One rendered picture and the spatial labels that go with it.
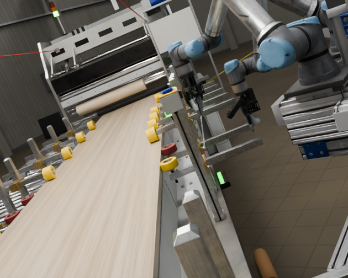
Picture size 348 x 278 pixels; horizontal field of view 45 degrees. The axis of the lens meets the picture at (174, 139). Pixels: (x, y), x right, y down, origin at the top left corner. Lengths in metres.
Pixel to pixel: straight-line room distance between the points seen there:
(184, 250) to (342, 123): 1.07
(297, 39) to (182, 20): 3.05
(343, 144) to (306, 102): 0.22
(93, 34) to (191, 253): 4.43
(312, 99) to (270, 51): 0.27
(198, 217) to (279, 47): 0.83
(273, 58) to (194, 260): 1.07
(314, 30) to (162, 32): 3.03
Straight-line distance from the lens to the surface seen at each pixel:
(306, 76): 1.62
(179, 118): 1.47
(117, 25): 4.83
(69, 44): 4.92
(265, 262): 2.44
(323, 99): 1.63
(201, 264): 0.53
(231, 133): 2.07
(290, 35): 1.52
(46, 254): 1.50
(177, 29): 4.49
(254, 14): 1.55
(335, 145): 1.74
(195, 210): 0.77
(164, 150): 2.05
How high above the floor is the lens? 1.39
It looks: 13 degrees down
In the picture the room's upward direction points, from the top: 23 degrees counter-clockwise
